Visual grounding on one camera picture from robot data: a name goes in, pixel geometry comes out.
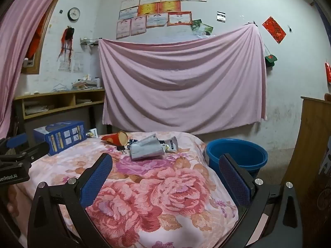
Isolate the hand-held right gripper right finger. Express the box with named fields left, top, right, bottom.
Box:
left=218, top=153, right=303, bottom=248

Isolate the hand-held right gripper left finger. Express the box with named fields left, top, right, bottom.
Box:
left=27, top=153, right=114, bottom=248

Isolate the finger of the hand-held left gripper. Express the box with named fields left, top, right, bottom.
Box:
left=16, top=142, right=50, bottom=164
left=0, top=133, right=28, bottom=151

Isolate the blue plastic bucket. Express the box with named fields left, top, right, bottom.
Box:
left=205, top=138, right=269, bottom=179

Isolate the red paper cup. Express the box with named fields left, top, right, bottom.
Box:
left=101, top=131, right=129, bottom=146

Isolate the silver plastic bag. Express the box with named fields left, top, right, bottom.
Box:
left=129, top=133, right=166, bottom=161

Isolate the blue cardboard box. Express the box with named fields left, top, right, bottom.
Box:
left=33, top=120, right=87, bottom=157

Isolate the wooden shelf desk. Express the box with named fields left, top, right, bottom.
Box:
left=13, top=88, right=106, bottom=145

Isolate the floral blanket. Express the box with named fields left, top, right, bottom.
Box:
left=8, top=131, right=240, bottom=248

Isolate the stack of books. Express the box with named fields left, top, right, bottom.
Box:
left=71, top=74, right=102, bottom=91

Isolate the wooden cabinet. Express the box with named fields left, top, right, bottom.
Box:
left=281, top=96, right=331, bottom=186

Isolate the pink curtain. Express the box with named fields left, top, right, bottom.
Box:
left=0, top=0, right=68, bottom=138

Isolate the orange cloth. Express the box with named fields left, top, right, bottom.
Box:
left=26, top=13, right=48, bottom=60

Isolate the red tassel ornament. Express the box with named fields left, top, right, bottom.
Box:
left=57, top=26, right=76, bottom=62

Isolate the pink hanging bed sheet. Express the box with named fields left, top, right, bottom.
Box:
left=98, top=24, right=267, bottom=135

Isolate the green hanging pouch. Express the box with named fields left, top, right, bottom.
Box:
left=264, top=54, right=278, bottom=68

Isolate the light blue wire hanger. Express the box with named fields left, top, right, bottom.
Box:
left=52, top=83, right=73, bottom=92

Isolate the paper wall calendar sheet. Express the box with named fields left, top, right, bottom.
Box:
left=58, top=52, right=72, bottom=72
left=72, top=52, right=84, bottom=73

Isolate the metal wall shelf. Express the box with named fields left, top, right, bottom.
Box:
left=80, top=37, right=100, bottom=47

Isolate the round wall clock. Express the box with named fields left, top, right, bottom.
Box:
left=67, top=7, right=80, bottom=21

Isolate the red wall poster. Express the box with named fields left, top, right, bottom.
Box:
left=262, top=16, right=287, bottom=44

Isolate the group of wall certificates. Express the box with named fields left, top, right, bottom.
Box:
left=116, top=0, right=207, bottom=40

